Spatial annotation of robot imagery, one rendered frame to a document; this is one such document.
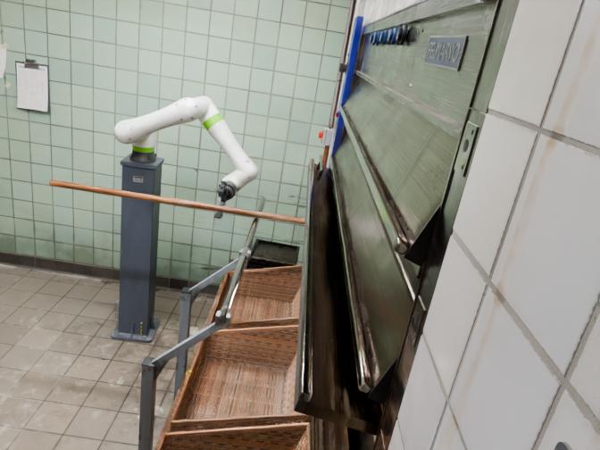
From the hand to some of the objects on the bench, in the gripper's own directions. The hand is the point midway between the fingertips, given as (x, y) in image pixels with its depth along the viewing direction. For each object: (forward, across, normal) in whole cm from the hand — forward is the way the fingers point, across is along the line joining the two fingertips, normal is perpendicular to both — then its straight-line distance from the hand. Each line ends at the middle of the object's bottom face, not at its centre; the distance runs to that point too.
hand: (218, 204), depth 234 cm
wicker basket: (+10, +60, -31) cm, 68 cm away
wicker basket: (+70, +60, -31) cm, 97 cm away
